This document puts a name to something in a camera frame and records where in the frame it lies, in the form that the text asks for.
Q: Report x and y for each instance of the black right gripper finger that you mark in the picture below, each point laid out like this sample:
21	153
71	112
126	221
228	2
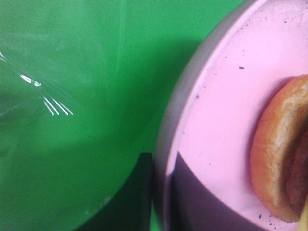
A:
130	208

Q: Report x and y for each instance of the pink round plate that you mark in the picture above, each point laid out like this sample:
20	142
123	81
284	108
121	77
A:
202	177

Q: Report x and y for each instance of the burger with brown bun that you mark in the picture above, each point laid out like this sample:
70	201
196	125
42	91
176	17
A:
279	152

